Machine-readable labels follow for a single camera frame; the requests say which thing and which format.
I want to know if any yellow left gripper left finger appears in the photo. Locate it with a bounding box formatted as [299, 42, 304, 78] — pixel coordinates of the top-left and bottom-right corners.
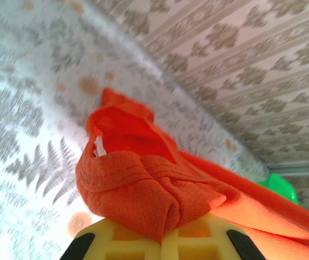
[59, 218, 162, 260]

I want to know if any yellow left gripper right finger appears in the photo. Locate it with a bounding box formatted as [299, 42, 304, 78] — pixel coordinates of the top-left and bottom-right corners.
[161, 214, 266, 260]

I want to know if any orange t-shirt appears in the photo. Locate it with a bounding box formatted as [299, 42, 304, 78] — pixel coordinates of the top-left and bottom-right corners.
[75, 88, 309, 257]

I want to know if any green plastic basket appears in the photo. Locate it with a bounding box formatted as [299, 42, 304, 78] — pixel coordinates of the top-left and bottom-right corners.
[257, 172, 300, 206]

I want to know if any floral tablecloth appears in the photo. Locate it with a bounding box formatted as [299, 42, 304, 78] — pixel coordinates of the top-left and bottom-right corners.
[0, 0, 268, 260]

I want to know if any right aluminium corner post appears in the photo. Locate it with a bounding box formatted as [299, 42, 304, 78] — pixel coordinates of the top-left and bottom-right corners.
[266, 160, 309, 177]

